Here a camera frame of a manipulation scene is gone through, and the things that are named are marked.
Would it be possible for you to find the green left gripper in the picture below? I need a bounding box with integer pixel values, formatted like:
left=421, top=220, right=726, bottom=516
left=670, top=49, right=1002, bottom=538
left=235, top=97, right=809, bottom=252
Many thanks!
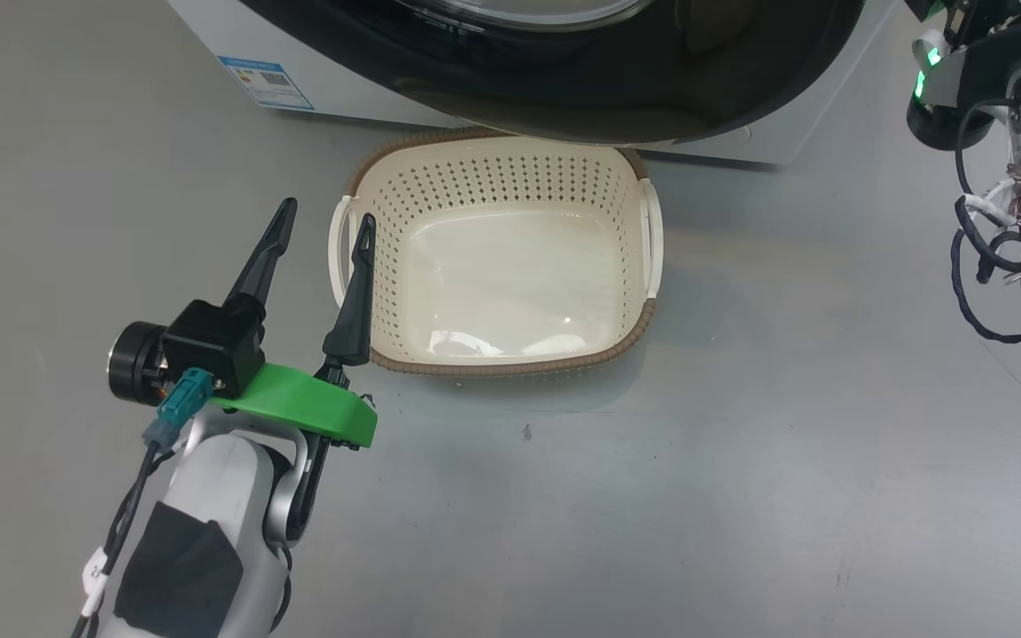
left=209, top=197, right=378, bottom=451

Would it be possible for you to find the blue energy label sticker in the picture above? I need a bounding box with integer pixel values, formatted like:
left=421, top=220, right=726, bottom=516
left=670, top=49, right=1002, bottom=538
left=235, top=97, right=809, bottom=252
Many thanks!
left=216, top=56, right=315, bottom=112

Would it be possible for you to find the black round washing machine door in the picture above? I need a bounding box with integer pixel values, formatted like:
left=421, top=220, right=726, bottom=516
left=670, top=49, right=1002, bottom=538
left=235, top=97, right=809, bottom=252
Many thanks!
left=236, top=0, right=866, bottom=147

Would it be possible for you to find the teal plug left camera cable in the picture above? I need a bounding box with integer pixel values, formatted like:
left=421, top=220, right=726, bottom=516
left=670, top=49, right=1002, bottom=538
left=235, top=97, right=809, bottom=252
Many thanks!
left=70, top=368, right=214, bottom=638

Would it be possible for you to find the white washing machine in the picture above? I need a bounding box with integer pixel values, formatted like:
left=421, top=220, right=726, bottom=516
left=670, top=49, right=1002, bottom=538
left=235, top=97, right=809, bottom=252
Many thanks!
left=167, top=0, right=906, bottom=167

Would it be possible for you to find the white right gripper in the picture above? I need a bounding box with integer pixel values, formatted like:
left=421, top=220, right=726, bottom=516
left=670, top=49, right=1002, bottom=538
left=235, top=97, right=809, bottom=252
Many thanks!
left=918, top=25, right=1021, bottom=109

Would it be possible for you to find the cream perforated laundry basket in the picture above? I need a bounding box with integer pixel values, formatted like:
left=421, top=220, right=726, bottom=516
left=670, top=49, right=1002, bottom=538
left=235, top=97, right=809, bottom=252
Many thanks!
left=327, top=127, right=664, bottom=380

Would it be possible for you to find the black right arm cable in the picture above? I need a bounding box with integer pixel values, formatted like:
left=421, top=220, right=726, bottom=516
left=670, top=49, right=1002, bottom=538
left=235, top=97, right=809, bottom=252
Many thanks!
left=949, top=97, right=1021, bottom=346

